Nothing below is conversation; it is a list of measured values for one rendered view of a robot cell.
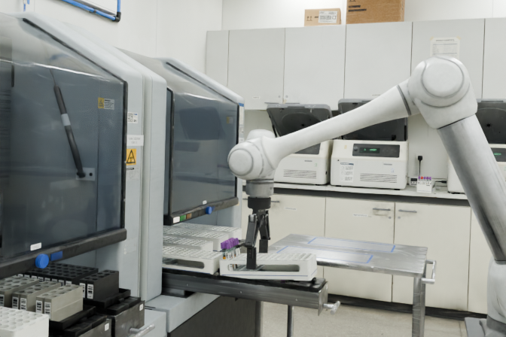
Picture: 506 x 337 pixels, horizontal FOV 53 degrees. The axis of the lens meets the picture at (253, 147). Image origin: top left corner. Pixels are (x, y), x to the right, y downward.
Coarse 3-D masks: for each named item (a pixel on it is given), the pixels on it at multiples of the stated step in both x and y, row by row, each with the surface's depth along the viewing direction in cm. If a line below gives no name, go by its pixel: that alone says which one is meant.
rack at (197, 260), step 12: (168, 252) 169; (180, 252) 169; (192, 252) 170; (204, 252) 170; (216, 252) 171; (168, 264) 173; (180, 264) 176; (192, 264) 175; (204, 264) 173; (216, 264) 164
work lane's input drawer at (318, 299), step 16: (176, 272) 165; (192, 272) 163; (176, 288) 164; (192, 288) 162; (208, 288) 160; (224, 288) 158; (240, 288) 156; (256, 288) 155; (272, 288) 153; (288, 288) 152; (304, 288) 151; (320, 288) 153; (288, 304) 151; (304, 304) 150; (320, 304) 150; (336, 304) 154
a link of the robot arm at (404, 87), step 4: (408, 80) 145; (400, 84) 148; (404, 84) 147; (408, 84) 144; (400, 88) 147; (404, 88) 146; (408, 88) 144; (404, 92) 145; (408, 92) 145; (404, 96) 145; (408, 96) 145; (408, 100) 145; (412, 100) 144; (408, 104) 145; (412, 104) 145; (412, 108) 146; (416, 108) 146; (412, 112) 147; (416, 112) 147; (420, 112) 148
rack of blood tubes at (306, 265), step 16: (240, 256) 164; (272, 256) 161; (288, 256) 159; (304, 256) 157; (224, 272) 160; (240, 272) 158; (256, 272) 157; (272, 272) 155; (288, 272) 153; (304, 272) 152
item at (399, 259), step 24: (288, 240) 217; (312, 240) 218; (336, 240) 220; (264, 264) 193; (336, 264) 180; (360, 264) 178; (384, 264) 179; (408, 264) 180; (288, 312) 231; (288, 336) 231
